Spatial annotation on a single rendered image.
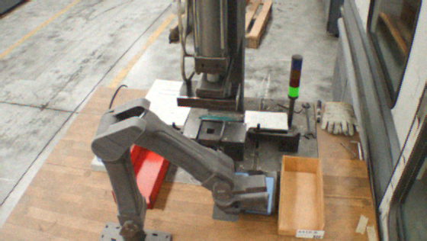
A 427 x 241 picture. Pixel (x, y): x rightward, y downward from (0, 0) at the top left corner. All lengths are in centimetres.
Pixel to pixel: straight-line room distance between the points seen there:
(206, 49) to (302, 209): 53
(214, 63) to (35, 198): 72
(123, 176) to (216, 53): 42
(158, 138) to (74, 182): 59
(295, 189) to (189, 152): 49
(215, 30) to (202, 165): 38
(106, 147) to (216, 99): 44
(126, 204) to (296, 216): 48
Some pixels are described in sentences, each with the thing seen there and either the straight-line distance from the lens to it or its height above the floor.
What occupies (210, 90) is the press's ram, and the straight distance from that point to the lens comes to 101.
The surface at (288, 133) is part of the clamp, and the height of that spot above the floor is 97.
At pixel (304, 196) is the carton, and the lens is 110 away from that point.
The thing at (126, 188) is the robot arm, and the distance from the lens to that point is 81.
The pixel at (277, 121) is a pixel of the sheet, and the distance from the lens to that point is 128.
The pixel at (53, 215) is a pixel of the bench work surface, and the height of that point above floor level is 90.
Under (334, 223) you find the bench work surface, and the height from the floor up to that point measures 90.
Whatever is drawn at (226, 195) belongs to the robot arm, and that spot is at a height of 114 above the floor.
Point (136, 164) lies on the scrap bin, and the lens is 121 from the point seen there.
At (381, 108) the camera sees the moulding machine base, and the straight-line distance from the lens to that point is 142.
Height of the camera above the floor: 174
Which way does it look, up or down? 37 degrees down
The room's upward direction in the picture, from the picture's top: 2 degrees counter-clockwise
